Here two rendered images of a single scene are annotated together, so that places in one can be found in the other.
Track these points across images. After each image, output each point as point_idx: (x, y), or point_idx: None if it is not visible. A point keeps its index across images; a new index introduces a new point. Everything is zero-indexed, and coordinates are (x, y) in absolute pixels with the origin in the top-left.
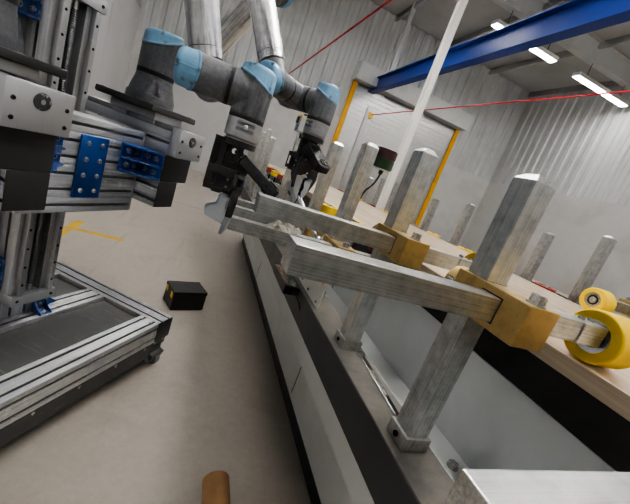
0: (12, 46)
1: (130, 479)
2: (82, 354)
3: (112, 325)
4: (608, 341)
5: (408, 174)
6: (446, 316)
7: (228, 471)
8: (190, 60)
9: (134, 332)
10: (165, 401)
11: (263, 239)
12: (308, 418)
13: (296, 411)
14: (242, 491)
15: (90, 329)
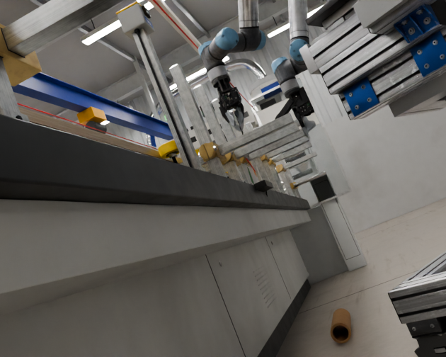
0: None
1: (404, 324)
2: None
3: None
4: None
5: (236, 120)
6: (259, 158)
7: (331, 351)
8: None
9: (422, 269)
10: (397, 354)
11: (228, 192)
12: (252, 331)
13: (253, 355)
14: (322, 350)
15: None
